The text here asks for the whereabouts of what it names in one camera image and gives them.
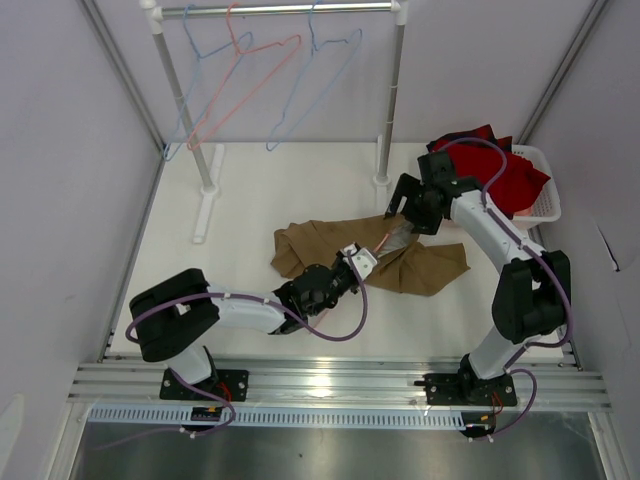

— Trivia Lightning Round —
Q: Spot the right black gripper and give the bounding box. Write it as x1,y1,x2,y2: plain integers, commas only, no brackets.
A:
384,173,443,236

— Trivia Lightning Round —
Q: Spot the tan brown skirt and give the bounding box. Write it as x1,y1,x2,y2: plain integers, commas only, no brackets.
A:
271,215,469,296

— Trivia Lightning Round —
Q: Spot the pink wire hanger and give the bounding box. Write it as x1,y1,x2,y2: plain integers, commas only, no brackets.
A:
374,231,392,255
185,2,304,152

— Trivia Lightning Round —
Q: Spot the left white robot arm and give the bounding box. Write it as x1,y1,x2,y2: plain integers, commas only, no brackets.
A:
125,246,377,400

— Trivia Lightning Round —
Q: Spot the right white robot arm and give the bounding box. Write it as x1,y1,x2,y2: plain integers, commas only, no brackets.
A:
385,150,574,404

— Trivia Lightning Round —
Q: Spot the red folded garment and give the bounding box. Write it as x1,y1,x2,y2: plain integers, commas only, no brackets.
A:
427,124,550,218

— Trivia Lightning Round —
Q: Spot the white plastic basket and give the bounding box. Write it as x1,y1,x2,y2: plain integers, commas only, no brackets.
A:
498,144,561,230

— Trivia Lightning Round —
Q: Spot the metal clothes rack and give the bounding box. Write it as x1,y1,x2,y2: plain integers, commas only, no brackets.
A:
139,1,408,245

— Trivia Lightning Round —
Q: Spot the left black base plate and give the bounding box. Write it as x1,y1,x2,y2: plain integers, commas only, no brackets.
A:
159,369,249,402

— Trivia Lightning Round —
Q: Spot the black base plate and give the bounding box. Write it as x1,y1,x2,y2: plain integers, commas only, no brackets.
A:
159,369,249,402
413,373,518,407

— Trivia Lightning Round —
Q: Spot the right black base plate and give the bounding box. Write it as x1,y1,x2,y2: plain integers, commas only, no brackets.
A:
413,373,518,407

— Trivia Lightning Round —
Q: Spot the right blue wire hanger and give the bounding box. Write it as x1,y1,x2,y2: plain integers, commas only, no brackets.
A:
264,1,364,153

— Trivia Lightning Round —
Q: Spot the blue wire hanger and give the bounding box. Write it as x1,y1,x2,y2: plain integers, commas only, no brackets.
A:
163,3,258,162
264,1,364,153

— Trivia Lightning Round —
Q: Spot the white slotted cable duct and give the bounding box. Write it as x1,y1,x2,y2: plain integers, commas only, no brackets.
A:
88,404,465,431

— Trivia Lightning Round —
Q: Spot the leftmost blue wire hanger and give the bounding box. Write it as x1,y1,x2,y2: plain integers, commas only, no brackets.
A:
163,3,258,162

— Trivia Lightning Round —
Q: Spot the aluminium mounting rail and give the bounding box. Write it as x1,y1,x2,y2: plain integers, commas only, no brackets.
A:
68,356,612,412

